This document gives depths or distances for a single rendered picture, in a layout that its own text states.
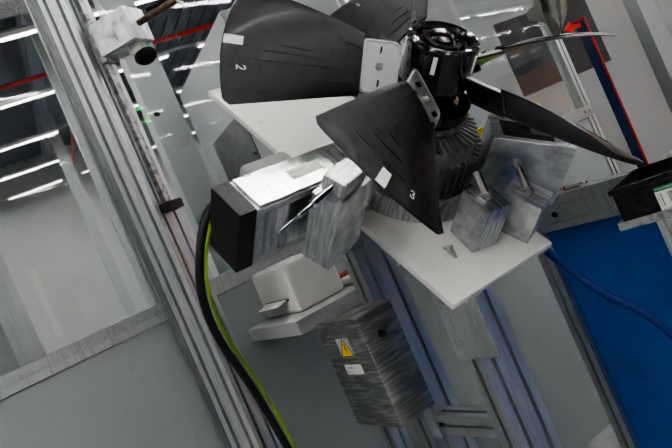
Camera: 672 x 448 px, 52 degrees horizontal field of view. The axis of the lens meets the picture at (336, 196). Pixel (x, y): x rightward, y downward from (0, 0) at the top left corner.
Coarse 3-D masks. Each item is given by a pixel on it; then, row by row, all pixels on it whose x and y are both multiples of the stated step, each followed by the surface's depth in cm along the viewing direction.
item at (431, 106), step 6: (414, 72) 107; (414, 78) 107; (420, 78) 109; (414, 84) 106; (420, 90) 107; (426, 90) 109; (420, 96) 107; (432, 96) 110; (432, 102) 110; (426, 108) 107; (432, 108) 110; (438, 108) 111; (438, 114) 111; (432, 120) 108
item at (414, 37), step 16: (416, 32) 111; (432, 32) 112; (448, 32) 113; (464, 32) 113; (416, 48) 108; (432, 48) 107; (448, 48) 109; (464, 48) 111; (400, 64) 114; (416, 64) 109; (448, 64) 107; (464, 64) 108; (400, 80) 120; (432, 80) 109; (448, 80) 109; (448, 96) 112; (464, 96) 119; (448, 112) 114; (464, 112) 115
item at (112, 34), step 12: (120, 12) 138; (132, 12) 140; (96, 24) 140; (108, 24) 139; (120, 24) 138; (132, 24) 138; (144, 24) 143; (96, 36) 140; (108, 36) 139; (120, 36) 138; (132, 36) 138; (144, 36) 141; (96, 48) 142; (108, 48) 140; (120, 48) 140; (108, 60) 142
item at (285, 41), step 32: (256, 0) 114; (288, 0) 115; (224, 32) 112; (256, 32) 112; (288, 32) 112; (320, 32) 113; (352, 32) 114; (224, 64) 110; (256, 64) 111; (288, 64) 112; (320, 64) 112; (352, 64) 113; (224, 96) 109; (256, 96) 110; (288, 96) 111; (320, 96) 112
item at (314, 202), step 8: (328, 184) 99; (320, 192) 97; (328, 192) 98; (312, 200) 96; (320, 200) 96; (304, 208) 95; (312, 208) 96; (296, 216) 93; (288, 224) 92; (280, 232) 91
